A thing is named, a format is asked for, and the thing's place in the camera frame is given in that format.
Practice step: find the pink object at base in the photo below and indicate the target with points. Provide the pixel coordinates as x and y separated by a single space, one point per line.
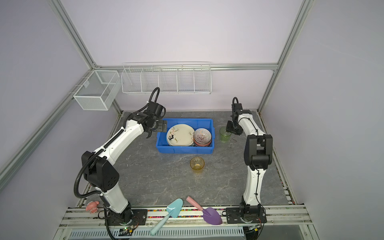
92 207

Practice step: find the blue plastic bin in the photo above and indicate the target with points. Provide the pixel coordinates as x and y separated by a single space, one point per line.
164 148

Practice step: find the yellow glass cup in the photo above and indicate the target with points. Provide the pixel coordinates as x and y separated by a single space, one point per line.
197 164

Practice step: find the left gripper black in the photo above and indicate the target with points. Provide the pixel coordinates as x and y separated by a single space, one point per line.
162 126

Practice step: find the light blue toy shovel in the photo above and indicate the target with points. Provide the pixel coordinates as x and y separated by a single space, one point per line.
173 210

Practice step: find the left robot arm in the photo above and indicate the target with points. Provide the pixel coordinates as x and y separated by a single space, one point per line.
98 175

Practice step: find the cream floral plate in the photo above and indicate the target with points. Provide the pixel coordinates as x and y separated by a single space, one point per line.
180 135

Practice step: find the purple toy shovel pink handle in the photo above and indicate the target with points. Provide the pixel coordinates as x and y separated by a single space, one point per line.
210 215

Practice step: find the green glass cup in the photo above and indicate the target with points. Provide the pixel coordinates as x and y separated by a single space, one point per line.
224 135

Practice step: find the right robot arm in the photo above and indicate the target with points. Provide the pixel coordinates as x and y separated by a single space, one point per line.
257 157

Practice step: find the pink striped bowl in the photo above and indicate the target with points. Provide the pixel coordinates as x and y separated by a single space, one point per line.
202 137

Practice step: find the white wire wall rack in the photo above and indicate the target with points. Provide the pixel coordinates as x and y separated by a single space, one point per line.
170 77

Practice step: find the white mesh wall basket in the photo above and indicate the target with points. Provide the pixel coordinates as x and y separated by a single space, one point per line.
99 90

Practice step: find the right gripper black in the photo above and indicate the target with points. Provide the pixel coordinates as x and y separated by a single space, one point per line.
229 129

